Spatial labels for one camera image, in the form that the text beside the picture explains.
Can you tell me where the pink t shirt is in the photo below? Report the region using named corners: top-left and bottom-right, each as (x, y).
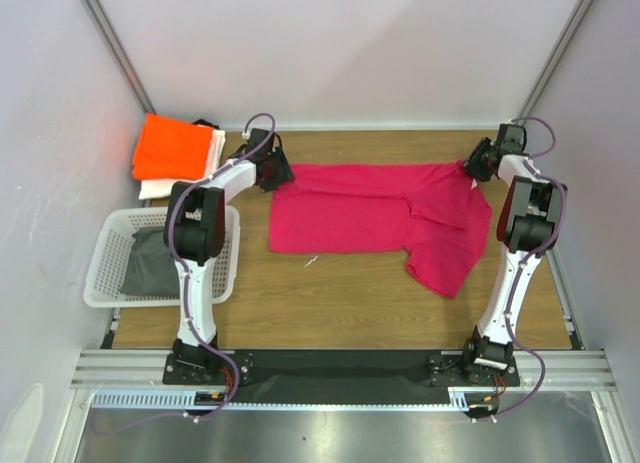
top-left (268, 162), bottom-right (492, 298)

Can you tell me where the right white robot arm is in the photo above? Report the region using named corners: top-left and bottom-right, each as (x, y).
top-left (460, 118), bottom-right (567, 385)

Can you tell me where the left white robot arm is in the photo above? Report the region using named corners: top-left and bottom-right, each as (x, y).
top-left (163, 128), bottom-right (294, 385)

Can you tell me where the black folded t shirt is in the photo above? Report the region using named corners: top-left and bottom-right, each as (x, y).
top-left (192, 118), bottom-right (220, 130)

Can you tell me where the orange folded t shirt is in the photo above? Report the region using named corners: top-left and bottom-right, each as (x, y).
top-left (132, 113), bottom-right (213, 181)

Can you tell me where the white folded t shirt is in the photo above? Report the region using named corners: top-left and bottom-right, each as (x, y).
top-left (136, 128), bottom-right (226, 200)

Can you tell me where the grey t shirt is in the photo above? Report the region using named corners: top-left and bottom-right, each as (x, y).
top-left (120, 227), bottom-right (180, 299)

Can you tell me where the white plastic basket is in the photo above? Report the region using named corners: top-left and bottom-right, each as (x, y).
top-left (84, 206), bottom-right (241, 308)

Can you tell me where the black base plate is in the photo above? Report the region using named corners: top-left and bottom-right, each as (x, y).
top-left (164, 347), bottom-right (521, 407)

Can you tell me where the white cable duct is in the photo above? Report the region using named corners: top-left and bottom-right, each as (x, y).
top-left (92, 387), bottom-right (500, 414)

